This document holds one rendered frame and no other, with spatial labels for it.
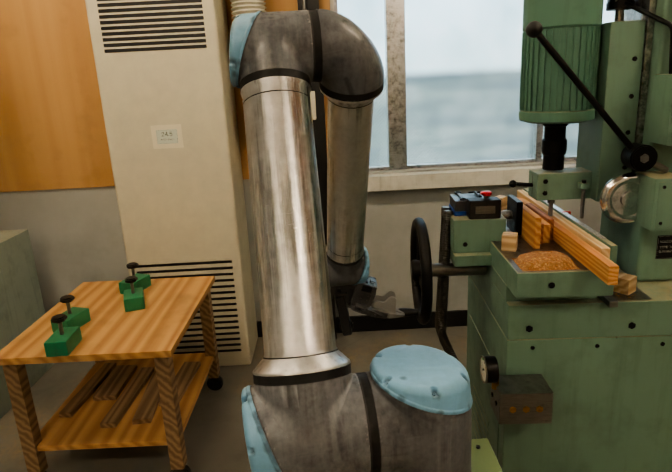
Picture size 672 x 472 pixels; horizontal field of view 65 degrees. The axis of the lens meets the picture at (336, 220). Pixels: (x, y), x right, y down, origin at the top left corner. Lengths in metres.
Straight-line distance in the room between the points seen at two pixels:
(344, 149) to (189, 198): 1.51
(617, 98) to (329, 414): 1.01
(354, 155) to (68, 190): 2.12
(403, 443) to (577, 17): 0.99
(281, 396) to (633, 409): 0.99
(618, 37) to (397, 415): 1.00
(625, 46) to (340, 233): 0.78
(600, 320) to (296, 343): 0.82
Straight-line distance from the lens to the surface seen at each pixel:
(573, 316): 1.37
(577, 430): 1.53
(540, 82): 1.38
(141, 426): 2.11
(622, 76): 1.44
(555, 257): 1.27
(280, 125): 0.83
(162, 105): 2.41
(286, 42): 0.88
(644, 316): 1.44
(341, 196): 1.09
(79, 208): 2.95
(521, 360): 1.38
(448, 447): 0.84
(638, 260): 1.51
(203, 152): 2.39
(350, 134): 0.99
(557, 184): 1.45
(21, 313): 2.86
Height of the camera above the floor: 1.33
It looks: 15 degrees down
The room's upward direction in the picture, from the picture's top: 3 degrees counter-clockwise
